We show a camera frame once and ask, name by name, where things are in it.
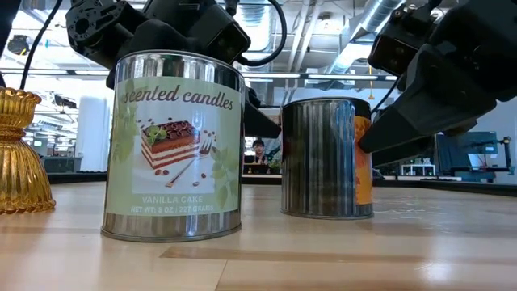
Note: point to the vanilla cake scented candle tin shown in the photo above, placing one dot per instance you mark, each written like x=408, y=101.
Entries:
x=173, y=141

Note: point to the amber ribbed glass candle holder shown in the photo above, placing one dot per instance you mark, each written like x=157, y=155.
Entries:
x=22, y=169

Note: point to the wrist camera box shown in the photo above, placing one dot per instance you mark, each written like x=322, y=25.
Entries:
x=226, y=40
x=389, y=50

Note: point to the person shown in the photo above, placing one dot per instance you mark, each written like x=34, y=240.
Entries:
x=258, y=149

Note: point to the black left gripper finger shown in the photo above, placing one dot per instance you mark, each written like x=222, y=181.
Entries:
x=258, y=123

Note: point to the orange label candle tin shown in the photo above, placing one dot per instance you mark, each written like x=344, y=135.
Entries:
x=319, y=161

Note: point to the silver ceiling air duct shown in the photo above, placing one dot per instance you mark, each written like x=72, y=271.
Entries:
x=375, y=16

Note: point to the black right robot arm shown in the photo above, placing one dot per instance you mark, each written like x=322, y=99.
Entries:
x=484, y=32

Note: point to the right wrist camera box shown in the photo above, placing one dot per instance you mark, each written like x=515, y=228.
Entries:
x=389, y=50

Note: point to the white round column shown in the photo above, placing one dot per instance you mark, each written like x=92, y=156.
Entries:
x=93, y=133

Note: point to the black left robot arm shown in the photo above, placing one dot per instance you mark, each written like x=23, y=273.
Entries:
x=87, y=28

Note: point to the black ceiling lamp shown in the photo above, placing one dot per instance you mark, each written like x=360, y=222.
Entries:
x=18, y=44

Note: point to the blue partition screen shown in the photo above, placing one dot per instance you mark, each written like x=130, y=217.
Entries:
x=452, y=153

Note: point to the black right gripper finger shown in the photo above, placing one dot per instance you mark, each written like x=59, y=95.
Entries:
x=404, y=153
x=396, y=129

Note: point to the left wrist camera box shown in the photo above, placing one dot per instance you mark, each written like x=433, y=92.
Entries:
x=226, y=40

